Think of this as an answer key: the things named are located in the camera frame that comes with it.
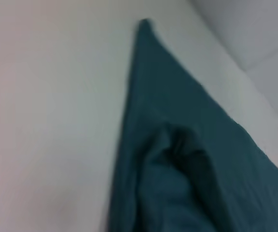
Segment teal blue t-shirt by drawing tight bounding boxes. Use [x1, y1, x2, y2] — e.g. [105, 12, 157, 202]
[107, 18, 278, 232]

